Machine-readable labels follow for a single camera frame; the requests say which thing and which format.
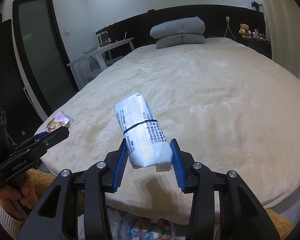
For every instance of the white desk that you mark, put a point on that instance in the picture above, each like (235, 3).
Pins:
(107, 45)

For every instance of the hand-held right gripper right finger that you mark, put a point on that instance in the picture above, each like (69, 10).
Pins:
(177, 165)

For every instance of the brown teddy bear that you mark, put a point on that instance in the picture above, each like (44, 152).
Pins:
(244, 31)

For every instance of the grey plate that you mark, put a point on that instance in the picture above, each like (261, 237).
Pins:
(90, 50)

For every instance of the small countertop appliance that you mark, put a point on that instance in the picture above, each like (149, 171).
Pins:
(105, 38)

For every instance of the bed with beige blanket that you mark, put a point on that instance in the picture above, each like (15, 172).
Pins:
(215, 92)

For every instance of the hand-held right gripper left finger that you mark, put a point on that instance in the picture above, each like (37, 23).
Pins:
(121, 165)

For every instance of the grey pillow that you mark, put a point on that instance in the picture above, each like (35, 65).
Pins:
(180, 42)

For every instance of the small dark potted plant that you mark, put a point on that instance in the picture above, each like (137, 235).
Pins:
(256, 5)

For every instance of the clear chair with grey seat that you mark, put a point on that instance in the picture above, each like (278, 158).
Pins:
(115, 60)

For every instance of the white packet with rubber band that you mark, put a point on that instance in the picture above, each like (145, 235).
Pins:
(142, 135)

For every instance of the folded grey quilt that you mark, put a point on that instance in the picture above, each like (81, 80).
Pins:
(177, 27)

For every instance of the brown fuzzy rug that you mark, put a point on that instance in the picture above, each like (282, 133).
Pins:
(42, 177)

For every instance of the cream curtain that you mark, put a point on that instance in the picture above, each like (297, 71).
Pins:
(285, 30)

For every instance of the pink foil wrapper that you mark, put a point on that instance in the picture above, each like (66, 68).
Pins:
(57, 121)

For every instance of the cluster of toiletry bottles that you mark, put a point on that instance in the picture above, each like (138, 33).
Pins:
(257, 33)

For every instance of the person's left hand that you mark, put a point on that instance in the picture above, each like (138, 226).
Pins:
(10, 200)

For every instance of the black bedside table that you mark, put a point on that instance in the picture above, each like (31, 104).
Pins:
(262, 48)

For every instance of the clear plastic bag blue print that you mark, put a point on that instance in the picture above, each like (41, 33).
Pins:
(130, 227)

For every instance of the person's left forearm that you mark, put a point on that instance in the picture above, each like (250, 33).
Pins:
(5, 217)

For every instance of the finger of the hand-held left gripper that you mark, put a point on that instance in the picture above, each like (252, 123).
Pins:
(41, 135)
(60, 132)

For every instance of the frosted glass door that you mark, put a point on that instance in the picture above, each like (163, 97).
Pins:
(40, 50)

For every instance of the black headboard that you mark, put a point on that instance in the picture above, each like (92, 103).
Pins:
(215, 12)

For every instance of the black wardrobe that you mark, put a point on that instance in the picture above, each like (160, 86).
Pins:
(5, 67)

